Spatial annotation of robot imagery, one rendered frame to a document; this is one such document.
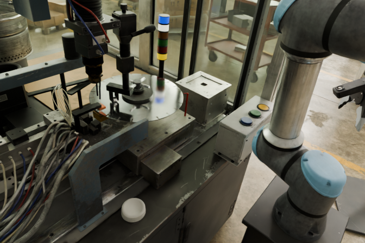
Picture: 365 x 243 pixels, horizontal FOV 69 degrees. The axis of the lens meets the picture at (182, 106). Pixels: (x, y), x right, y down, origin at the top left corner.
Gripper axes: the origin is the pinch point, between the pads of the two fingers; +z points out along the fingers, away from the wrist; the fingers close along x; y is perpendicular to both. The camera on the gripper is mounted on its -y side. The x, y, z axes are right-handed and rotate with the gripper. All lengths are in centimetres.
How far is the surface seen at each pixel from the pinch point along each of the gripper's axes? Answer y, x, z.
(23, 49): -136, 30, -3
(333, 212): -12.2, -30.1, 16.2
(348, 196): 62, 40, 89
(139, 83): -78, -3, -9
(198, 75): -56, 28, 1
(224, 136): -46.7, -8.5, 6.8
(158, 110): -71, -11, -4
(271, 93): -26.2, 11.8, -1.9
